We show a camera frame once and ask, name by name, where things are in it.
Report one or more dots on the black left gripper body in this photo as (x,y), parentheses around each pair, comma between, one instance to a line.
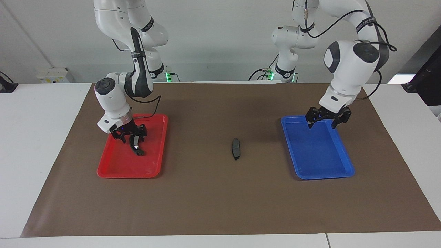
(327,113)

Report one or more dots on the blue plastic tray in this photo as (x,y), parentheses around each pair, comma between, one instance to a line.
(320,158)

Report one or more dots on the black monitor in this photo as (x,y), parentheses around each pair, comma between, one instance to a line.
(427,79)

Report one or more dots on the dark brake pad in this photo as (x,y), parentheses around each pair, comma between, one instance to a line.
(236,148)

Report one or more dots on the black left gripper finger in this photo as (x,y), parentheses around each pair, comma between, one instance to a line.
(335,123)
(311,123)

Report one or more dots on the red plastic tray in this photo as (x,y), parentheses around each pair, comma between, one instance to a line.
(120,168)

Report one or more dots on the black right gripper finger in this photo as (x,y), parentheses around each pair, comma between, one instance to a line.
(143,132)
(122,138)

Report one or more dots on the black clamp device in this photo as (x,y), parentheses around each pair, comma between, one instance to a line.
(7,86)

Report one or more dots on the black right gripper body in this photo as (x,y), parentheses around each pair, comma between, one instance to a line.
(128,129)

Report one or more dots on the brown table mat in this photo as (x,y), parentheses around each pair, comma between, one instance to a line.
(220,206)

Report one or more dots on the white wall socket box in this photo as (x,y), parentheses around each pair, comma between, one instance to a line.
(55,75)

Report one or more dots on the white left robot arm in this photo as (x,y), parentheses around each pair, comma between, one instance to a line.
(348,62)

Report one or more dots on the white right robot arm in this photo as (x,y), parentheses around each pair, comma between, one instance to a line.
(113,100)

